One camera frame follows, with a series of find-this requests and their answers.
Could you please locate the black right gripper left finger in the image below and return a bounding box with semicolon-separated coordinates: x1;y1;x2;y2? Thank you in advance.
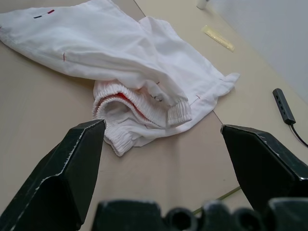
0;119;107;231

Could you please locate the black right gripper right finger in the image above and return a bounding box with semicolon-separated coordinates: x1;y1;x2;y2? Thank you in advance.
220;124;308;210

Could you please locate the black USB hub cable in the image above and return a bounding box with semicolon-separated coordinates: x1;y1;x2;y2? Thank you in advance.
288;122;308;147

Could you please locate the white fabric garment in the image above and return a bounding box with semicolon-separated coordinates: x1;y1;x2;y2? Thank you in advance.
0;0;241;157

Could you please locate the grey USB hub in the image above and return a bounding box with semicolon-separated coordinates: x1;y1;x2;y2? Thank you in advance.
272;88;296;125

